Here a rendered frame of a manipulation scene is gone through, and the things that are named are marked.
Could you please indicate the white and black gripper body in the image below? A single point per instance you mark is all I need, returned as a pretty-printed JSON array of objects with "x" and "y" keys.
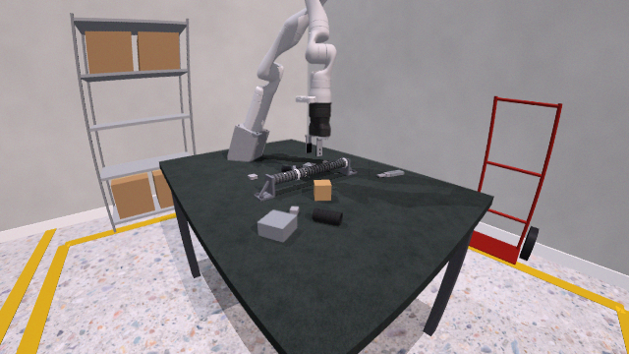
[{"x": 319, "y": 111}]

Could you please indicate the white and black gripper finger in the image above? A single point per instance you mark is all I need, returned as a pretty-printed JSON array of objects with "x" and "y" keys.
[
  {"x": 309, "y": 143},
  {"x": 319, "y": 145}
]

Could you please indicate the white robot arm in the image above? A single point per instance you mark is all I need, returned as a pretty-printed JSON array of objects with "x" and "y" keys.
[{"x": 293, "y": 29}]

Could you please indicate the small tan box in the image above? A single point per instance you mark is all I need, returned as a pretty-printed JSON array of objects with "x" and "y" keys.
[{"x": 322, "y": 190}]

